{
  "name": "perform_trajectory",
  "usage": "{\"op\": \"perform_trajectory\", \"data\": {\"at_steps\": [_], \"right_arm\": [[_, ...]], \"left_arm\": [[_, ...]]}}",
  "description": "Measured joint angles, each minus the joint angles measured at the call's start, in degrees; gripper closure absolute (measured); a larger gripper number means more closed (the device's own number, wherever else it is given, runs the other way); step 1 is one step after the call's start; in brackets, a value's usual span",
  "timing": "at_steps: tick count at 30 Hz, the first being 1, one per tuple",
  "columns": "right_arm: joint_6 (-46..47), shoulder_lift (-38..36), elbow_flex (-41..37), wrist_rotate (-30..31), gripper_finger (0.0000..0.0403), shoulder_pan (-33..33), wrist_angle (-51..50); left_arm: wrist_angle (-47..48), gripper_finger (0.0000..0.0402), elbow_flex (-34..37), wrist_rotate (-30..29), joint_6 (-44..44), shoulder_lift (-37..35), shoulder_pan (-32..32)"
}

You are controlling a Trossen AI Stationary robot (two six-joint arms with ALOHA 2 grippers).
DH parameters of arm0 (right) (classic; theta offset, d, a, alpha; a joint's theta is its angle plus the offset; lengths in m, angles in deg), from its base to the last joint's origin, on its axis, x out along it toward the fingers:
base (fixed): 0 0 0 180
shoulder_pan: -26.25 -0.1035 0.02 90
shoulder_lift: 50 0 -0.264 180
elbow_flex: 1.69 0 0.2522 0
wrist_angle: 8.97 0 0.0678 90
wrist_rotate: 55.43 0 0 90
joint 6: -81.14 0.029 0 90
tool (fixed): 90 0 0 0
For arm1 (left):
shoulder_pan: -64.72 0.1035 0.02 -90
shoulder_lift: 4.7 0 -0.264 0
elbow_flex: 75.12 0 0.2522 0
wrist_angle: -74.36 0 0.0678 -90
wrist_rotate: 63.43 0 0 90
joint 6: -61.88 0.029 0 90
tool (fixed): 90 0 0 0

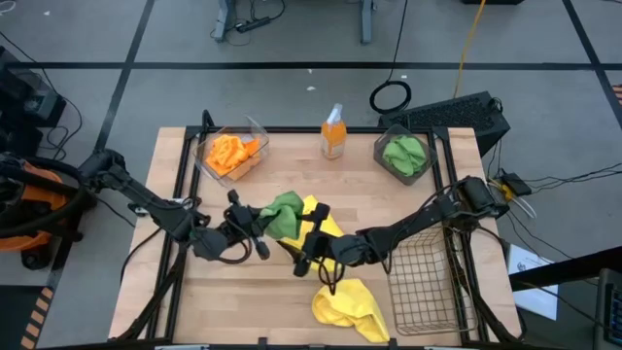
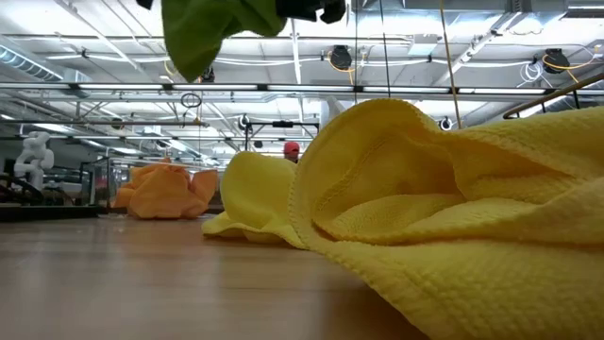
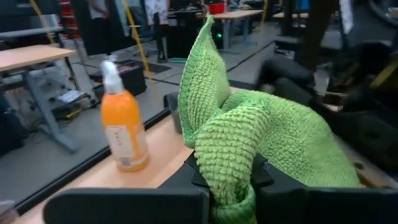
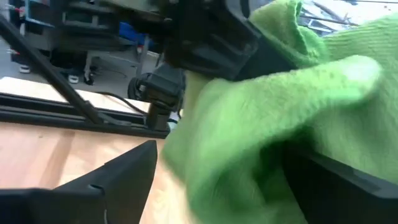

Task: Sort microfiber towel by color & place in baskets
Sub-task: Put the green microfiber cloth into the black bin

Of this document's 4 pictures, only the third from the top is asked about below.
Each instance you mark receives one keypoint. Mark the person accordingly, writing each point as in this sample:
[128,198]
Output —
[157,18]
[99,9]

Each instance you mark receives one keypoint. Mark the black cabinet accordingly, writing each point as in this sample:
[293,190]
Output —
[189,34]

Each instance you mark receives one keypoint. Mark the black floor box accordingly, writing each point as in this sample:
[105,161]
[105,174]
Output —
[133,77]

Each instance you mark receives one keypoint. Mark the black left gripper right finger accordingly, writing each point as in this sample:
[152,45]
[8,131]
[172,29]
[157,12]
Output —
[326,207]

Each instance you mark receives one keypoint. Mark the red container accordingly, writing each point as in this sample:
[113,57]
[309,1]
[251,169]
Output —
[216,7]

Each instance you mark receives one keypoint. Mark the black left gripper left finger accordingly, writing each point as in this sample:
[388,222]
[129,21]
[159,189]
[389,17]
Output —
[130,205]

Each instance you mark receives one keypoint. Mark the green microfiber towel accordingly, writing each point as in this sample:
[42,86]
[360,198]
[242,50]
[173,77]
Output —
[242,130]

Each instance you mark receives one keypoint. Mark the wooden table with grey legs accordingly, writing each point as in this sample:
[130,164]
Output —
[237,14]
[34,57]

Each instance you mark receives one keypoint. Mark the orange spray bottle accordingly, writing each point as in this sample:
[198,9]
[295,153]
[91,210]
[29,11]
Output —
[122,124]

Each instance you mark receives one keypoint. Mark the dark grey bin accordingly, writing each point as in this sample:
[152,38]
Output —
[174,109]

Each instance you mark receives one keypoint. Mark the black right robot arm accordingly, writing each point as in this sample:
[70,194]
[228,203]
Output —
[348,102]

